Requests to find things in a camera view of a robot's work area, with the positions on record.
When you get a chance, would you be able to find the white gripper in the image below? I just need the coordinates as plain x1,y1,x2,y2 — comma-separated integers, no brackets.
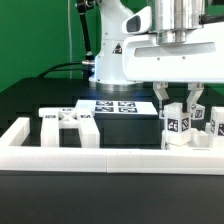
122,23,224,113

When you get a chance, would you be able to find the white chair seat part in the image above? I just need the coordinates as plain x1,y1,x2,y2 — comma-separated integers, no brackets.
161,128,209,151

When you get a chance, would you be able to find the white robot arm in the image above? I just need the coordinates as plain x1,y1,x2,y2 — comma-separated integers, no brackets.
90,0,224,112

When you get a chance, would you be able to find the white chair back part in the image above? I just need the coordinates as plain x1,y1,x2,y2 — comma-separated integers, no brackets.
39,107,100,148

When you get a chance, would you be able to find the black pole with clamp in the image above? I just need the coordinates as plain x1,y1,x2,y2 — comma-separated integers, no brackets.
75,0,95,62

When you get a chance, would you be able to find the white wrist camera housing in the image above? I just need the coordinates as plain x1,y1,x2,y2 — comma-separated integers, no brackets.
122,6,152,35

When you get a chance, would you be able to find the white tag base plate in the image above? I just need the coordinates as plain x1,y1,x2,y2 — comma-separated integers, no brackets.
76,100,157,115

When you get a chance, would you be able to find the black cable bundle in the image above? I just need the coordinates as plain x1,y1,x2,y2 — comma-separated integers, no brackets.
37,61,91,79

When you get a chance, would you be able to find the white U-shaped frame fence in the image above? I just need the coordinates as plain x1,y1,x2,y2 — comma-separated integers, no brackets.
0,117,224,175

